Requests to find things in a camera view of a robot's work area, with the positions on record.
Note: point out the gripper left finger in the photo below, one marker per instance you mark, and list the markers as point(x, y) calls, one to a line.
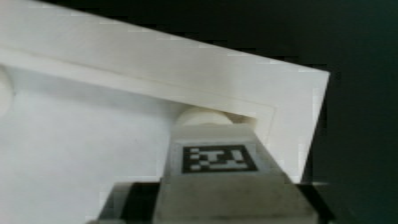
point(115, 213)

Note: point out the white square table top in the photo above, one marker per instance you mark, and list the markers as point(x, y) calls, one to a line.
point(99, 80)

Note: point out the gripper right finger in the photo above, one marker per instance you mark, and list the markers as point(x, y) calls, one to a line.
point(325, 215)

